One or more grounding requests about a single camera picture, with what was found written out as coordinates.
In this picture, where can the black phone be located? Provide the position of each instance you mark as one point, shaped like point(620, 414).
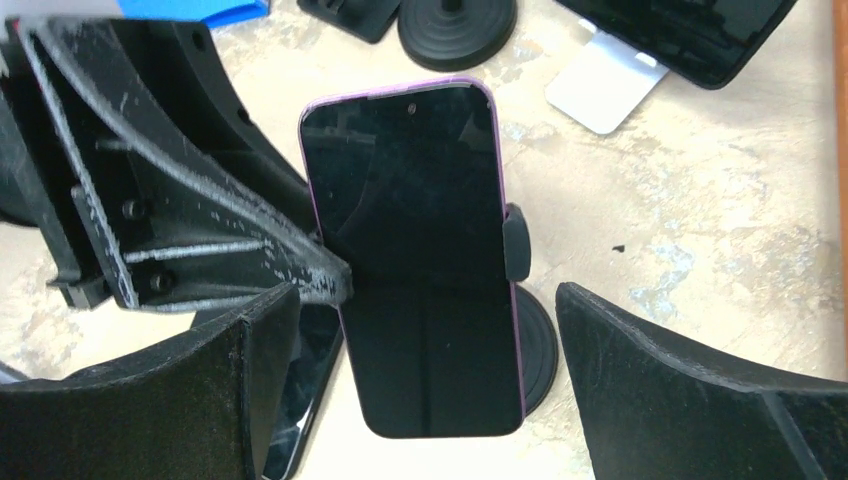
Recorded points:
point(708, 42)
point(319, 342)

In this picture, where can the purple-cased phone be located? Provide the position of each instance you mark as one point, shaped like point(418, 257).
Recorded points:
point(407, 188)

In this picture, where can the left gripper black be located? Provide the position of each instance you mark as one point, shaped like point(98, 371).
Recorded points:
point(129, 208)

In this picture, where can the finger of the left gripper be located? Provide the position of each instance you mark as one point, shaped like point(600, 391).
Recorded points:
point(179, 64)

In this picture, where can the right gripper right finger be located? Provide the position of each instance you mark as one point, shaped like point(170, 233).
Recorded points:
point(655, 404)

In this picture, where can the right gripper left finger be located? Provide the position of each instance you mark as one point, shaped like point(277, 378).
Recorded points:
point(199, 405)

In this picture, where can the black phone on silver stand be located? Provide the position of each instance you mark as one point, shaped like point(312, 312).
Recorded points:
point(708, 42)

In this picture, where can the black round-base pole stand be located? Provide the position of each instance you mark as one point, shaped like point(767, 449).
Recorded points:
point(451, 36)

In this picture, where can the black folding phone stand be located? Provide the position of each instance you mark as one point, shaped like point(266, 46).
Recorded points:
point(367, 20)

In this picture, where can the silver phone stand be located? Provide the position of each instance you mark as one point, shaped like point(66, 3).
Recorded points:
point(604, 82)

